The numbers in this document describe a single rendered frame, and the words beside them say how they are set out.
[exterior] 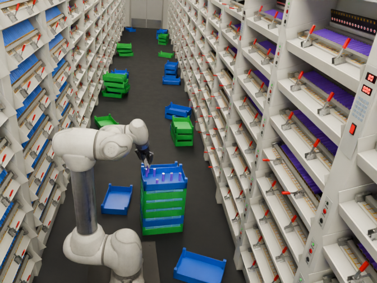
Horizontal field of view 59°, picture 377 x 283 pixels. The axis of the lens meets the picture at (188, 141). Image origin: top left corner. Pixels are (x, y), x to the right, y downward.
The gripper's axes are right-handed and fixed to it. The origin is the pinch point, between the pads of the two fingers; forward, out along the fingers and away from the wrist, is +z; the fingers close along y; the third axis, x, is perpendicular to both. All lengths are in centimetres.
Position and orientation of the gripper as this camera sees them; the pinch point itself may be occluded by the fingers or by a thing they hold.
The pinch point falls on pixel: (147, 163)
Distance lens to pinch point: 226.4
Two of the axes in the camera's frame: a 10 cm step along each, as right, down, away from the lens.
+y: 9.5, 2.1, -2.2
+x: 3.0, -7.6, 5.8
